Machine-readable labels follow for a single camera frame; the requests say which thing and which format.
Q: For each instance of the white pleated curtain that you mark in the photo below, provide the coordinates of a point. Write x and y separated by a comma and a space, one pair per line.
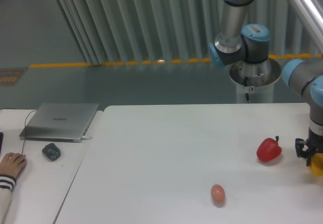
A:
150, 30

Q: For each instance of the black keyboard edge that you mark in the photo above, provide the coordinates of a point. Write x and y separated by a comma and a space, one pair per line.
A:
1, 141

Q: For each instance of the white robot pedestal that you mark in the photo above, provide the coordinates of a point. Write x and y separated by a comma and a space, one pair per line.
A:
255, 82

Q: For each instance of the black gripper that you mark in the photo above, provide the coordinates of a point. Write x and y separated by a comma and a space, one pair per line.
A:
307, 148

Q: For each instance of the white usb plug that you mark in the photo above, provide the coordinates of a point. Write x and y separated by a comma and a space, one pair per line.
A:
86, 137

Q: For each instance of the red bell pepper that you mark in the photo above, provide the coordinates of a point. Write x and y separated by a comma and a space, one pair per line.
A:
269, 149

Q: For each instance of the person's hand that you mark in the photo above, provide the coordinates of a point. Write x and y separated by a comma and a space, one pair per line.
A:
13, 164

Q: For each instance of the black earbuds case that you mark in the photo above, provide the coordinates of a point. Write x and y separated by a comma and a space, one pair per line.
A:
51, 152

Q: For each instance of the forearm in white sleeve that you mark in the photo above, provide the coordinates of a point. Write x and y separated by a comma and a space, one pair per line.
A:
7, 185

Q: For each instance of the brown egg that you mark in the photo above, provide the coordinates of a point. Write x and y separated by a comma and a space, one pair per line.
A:
217, 194

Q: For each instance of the silver closed laptop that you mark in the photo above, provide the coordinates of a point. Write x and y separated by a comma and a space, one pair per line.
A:
60, 122

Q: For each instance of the yellow bell pepper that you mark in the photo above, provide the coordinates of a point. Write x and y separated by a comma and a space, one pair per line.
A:
316, 166

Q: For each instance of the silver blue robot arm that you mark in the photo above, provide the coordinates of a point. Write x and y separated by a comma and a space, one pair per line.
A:
245, 49

